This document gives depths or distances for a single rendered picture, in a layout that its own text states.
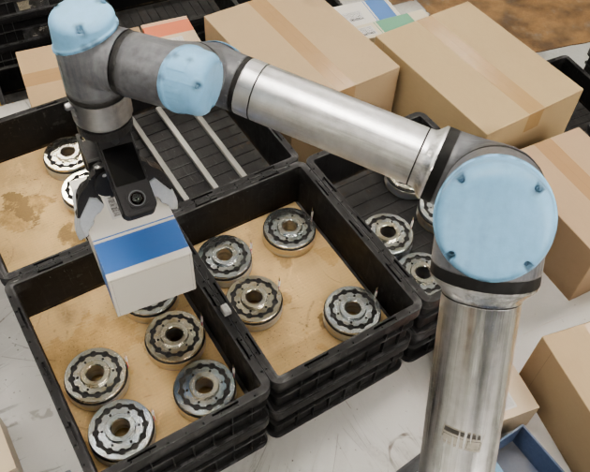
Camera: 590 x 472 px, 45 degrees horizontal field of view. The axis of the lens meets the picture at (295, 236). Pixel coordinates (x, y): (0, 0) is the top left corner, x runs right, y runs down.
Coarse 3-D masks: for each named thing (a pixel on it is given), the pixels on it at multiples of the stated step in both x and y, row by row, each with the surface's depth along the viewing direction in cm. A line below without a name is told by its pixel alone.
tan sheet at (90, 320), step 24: (96, 288) 131; (48, 312) 127; (72, 312) 128; (96, 312) 128; (192, 312) 129; (48, 336) 124; (72, 336) 125; (96, 336) 125; (120, 336) 125; (144, 336) 125; (48, 360) 122; (144, 360) 122; (216, 360) 123; (144, 384) 120; (168, 384) 120; (72, 408) 116; (168, 408) 117; (120, 432) 114; (168, 432) 114
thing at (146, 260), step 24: (72, 192) 106; (96, 216) 102; (120, 216) 102; (144, 216) 102; (168, 216) 102; (96, 240) 99; (120, 240) 99; (144, 240) 99; (168, 240) 100; (120, 264) 97; (144, 264) 97; (168, 264) 98; (192, 264) 101; (120, 288) 97; (144, 288) 100; (168, 288) 102; (192, 288) 105; (120, 312) 101
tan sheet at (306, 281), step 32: (256, 224) 142; (256, 256) 137; (320, 256) 138; (224, 288) 132; (288, 288) 133; (320, 288) 133; (288, 320) 129; (320, 320) 129; (288, 352) 124; (320, 352) 125
